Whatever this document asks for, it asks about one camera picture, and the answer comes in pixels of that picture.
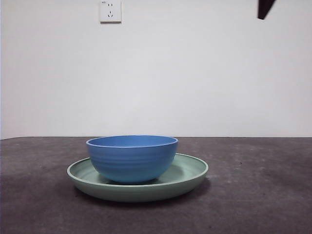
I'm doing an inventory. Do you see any blue ribbed bowl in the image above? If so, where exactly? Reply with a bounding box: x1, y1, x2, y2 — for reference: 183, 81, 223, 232
85, 135, 179, 185

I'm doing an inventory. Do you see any green round plate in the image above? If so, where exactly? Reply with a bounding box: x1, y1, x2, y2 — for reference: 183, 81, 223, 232
66, 153, 209, 203

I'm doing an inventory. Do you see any white wall socket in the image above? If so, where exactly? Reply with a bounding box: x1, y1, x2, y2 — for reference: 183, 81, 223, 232
99, 0, 122, 24

